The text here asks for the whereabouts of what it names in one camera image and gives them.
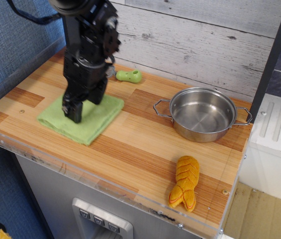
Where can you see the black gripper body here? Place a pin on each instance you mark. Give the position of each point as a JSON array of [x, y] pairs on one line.
[[81, 76]]

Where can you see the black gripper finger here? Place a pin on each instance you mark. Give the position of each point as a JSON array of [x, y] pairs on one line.
[[73, 110], [96, 94]]

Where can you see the green cloth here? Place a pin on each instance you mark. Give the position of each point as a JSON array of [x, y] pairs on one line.
[[95, 119]]

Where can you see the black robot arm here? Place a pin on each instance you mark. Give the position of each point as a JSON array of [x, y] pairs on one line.
[[91, 38]]

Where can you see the clear acrylic table guard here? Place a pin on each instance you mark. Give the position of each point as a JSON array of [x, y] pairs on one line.
[[137, 165]]

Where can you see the stainless steel pot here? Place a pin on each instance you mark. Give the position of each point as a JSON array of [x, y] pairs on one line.
[[202, 114]]

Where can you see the silver button panel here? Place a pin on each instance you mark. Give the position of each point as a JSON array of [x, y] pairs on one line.
[[96, 223]]

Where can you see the orange plush shrimp tempura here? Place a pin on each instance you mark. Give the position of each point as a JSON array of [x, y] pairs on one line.
[[187, 177]]

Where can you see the white ribbed toy appliance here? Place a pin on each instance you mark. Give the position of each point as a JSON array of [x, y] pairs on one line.
[[261, 168]]

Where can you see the toy spatula green handle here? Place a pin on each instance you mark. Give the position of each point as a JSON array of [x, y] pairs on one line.
[[134, 76]]

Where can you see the dark grey right post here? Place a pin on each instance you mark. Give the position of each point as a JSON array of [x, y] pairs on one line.
[[266, 76]]

